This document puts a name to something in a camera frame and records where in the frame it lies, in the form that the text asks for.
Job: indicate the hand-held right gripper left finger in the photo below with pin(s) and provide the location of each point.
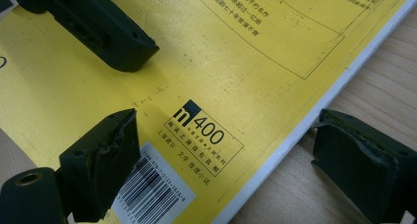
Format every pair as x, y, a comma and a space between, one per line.
98, 165

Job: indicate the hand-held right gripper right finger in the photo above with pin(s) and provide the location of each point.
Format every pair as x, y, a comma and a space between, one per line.
367, 171

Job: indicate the yellow book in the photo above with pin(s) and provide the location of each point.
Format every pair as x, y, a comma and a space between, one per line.
229, 70

